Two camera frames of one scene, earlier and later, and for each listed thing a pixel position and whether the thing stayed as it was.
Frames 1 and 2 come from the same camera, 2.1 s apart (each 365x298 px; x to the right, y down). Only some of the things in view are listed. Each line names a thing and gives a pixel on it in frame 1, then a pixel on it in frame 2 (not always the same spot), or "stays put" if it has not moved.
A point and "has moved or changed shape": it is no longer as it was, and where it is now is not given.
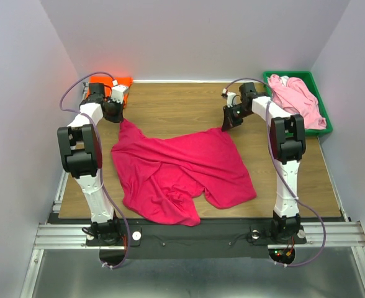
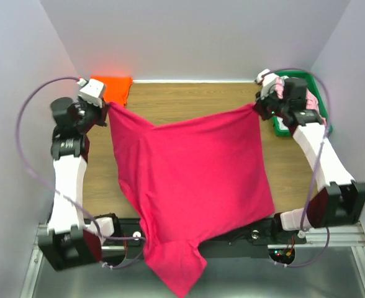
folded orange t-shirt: [107, 81] stays put
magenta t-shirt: [163, 178] has moved or changed shape
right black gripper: [228, 121] to [259, 105]
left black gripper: [118, 116] to [100, 110]
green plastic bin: [308, 79] stays put
